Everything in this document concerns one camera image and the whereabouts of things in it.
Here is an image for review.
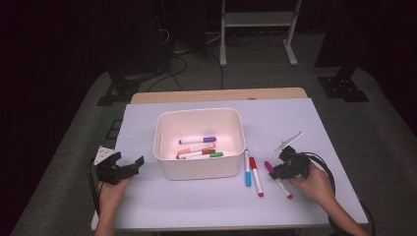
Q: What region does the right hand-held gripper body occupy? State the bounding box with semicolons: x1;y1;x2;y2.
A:
273;131;313;181

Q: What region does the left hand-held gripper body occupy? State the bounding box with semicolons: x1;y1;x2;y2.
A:
92;146;135;186

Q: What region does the magenta cap marker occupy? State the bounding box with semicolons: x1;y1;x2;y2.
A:
264;160;294;201

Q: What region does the white plastic bin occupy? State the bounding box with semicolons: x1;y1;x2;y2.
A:
152;107;247;181

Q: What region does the purple cap marker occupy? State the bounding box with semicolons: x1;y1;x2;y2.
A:
178;136;217;146

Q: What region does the person's left hand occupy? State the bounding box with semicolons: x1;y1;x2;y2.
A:
97;176;133;214

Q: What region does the person's right hand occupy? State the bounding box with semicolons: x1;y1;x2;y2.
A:
288;162;337;205

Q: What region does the blue cap marker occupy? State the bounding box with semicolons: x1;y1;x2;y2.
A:
244;148;254;188

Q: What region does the light orange cap marker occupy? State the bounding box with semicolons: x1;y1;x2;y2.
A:
176;144;216;155

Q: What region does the green cap marker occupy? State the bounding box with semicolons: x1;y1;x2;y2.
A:
180;150;225;161

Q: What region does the black stand base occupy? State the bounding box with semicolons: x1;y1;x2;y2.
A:
317;67;370;103
96;70;142;106

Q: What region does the brown red cap marker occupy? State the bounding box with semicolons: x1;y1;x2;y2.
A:
176;148;217;160

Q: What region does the white paper table sheet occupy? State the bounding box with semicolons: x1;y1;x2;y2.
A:
90;97;369;232

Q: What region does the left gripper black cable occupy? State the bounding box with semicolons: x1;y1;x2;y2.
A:
87;158;101;217

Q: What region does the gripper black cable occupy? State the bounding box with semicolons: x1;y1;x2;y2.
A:
87;158;101;217
303;150;377;236

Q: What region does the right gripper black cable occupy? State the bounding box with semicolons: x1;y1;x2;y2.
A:
303;150;377;236

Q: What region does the black floor cable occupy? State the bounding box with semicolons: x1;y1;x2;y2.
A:
147;56;190;92
206;50;226;90

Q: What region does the white metal stand frame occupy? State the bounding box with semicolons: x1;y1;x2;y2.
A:
218;0;303;68

